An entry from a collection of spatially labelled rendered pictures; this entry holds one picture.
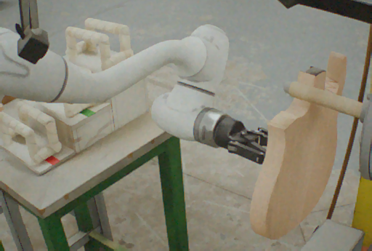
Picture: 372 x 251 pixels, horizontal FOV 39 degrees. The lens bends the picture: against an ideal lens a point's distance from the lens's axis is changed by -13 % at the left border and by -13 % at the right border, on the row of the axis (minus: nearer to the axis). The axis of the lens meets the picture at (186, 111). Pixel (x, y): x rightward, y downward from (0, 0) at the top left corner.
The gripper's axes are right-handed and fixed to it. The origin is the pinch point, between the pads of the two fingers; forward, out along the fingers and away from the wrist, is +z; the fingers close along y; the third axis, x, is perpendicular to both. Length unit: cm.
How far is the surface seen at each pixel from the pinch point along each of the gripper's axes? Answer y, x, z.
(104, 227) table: -34, -82, -102
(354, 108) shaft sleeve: 9.7, 19.4, 18.2
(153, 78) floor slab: -190, -77, -214
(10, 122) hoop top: 29, -6, -74
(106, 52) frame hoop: -1, 11, -63
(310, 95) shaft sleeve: 9.8, 19.2, 7.3
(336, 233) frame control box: 28.2, 2.5, 26.6
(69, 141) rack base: 15, -12, -62
